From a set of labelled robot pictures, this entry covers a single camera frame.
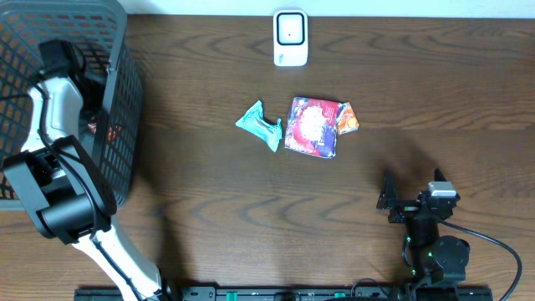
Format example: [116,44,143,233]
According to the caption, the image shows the orange tissue pack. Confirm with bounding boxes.
[337,102,359,135]

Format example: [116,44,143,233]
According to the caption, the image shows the brown orange candy bar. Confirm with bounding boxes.
[87,117,122,142]

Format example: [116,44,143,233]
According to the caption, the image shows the red purple snack bag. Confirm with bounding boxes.
[284,97,342,159]

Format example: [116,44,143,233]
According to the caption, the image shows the teal wrapper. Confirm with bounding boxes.
[236,100,283,152]

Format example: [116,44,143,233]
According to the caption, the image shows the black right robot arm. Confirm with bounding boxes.
[376,169,470,287]

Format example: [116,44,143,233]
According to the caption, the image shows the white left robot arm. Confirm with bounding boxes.
[3,39,176,300]

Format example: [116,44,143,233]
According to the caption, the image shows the white barcode scanner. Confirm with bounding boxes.
[273,9,308,67]

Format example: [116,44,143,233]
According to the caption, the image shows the dark grey plastic basket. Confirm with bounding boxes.
[1,0,144,207]

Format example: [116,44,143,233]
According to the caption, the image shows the black camera cable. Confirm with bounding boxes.
[430,212,523,301]

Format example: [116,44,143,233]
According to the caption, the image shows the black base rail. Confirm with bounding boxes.
[74,285,494,301]

